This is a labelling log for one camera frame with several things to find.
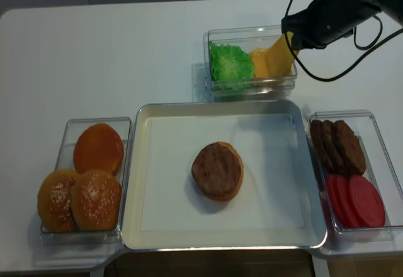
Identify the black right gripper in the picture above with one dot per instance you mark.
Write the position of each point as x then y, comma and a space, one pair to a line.
325, 21

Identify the yellow cheese slice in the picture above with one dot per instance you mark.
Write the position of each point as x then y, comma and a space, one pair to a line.
279, 58
258, 57

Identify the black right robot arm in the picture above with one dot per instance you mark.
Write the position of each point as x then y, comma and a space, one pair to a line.
393, 9

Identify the clear lettuce cheese container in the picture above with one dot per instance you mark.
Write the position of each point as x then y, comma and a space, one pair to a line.
248, 39

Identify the green lettuce leaf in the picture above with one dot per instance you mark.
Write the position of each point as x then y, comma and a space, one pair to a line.
230, 63

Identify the yellow cheese slice in container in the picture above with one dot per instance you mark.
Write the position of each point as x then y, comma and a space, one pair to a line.
258, 57

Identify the brown patty back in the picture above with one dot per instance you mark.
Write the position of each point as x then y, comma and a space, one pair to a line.
317, 140

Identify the brown patty middle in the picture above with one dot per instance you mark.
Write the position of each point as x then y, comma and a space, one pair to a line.
331, 149

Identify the brown patty front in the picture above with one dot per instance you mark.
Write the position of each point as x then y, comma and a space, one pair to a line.
349, 147

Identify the red tomato slice back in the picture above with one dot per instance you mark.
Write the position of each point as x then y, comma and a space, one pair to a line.
337, 188

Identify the red tomato slice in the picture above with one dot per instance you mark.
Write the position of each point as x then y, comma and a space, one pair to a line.
337, 188
366, 202

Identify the clear patty tomato container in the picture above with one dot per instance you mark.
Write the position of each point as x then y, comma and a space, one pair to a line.
379, 171

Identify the brown patty on bun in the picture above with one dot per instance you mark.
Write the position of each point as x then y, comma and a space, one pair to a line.
217, 169

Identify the red tomato slice front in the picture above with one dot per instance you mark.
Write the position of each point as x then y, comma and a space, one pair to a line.
366, 202

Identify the bottom bun on tray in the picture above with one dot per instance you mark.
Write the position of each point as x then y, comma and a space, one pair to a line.
237, 160

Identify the silver metal tray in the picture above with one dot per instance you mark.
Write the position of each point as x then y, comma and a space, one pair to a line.
311, 236

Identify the plain bottom bun in container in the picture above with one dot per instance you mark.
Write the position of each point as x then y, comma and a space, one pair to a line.
98, 147

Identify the sesame top bun right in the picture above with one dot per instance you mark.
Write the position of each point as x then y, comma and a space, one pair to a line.
95, 200

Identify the sesame bun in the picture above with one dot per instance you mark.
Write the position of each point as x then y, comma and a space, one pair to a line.
53, 201
95, 200

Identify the clear plastic bun container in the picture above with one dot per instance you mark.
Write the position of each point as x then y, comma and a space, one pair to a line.
73, 129

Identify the sesame top bun left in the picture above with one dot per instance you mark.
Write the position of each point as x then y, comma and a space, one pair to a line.
53, 201

